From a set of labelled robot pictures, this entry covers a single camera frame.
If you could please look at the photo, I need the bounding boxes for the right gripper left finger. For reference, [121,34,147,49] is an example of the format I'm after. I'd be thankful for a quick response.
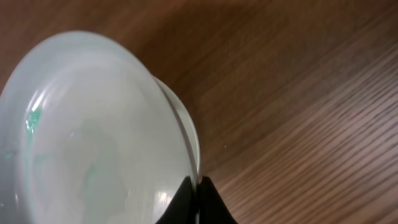
[156,177,197,224]

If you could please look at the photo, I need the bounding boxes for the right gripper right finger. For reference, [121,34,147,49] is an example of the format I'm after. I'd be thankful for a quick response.
[198,176,238,224]

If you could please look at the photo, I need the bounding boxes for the white plate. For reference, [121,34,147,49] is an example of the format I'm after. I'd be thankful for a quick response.
[154,77,201,181]

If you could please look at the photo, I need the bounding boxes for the light blue plate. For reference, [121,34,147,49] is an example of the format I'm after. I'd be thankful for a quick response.
[1,31,198,223]

